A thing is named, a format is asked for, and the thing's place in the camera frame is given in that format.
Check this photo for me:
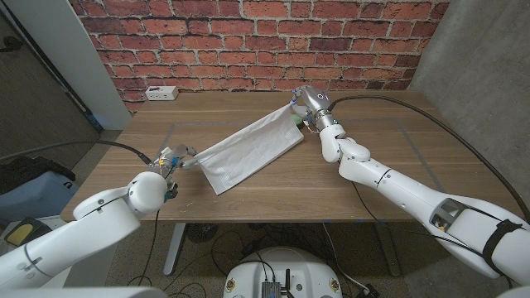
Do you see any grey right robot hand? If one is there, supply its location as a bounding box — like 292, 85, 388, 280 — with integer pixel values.
291, 85, 339, 130

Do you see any black cloth bag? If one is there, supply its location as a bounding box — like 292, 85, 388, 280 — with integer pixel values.
0, 156, 77, 195

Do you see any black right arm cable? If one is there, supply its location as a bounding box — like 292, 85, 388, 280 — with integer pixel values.
329, 94, 530, 223

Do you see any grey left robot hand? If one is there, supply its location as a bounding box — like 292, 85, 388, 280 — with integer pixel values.
148, 143, 200, 180

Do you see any grey table leg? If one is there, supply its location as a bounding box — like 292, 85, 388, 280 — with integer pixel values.
374, 222, 403, 277
162, 223, 187, 276

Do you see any black floor fan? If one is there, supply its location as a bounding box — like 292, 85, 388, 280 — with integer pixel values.
185, 223, 219, 244

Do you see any black power adapter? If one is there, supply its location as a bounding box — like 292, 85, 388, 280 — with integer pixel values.
355, 282, 380, 298

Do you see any white handkerchief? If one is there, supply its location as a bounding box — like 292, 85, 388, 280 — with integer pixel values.
194, 103, 306, 196

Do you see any red brick print backdrop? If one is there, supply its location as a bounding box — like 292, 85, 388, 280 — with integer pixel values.
68, 0, 452, 115

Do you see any blue storage bin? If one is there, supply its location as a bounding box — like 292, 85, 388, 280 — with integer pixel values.
0, 171, 80, 227

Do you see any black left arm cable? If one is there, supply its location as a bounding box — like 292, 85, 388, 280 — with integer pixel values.
0, 139, 152, 166

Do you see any white pillar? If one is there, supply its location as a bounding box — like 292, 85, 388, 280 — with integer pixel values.
3, 0, 133, 132

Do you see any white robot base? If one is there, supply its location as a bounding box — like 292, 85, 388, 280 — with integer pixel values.
222, 247, 344, 298

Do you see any white power strip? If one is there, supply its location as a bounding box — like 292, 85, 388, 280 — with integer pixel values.
144, 85, 180, 102

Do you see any yellow black foot pedal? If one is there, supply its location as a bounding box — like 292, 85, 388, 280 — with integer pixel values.
3, 217, 53, 248

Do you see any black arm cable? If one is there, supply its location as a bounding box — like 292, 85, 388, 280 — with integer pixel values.
0, 139, 152, 166
329, 94, 530, 223

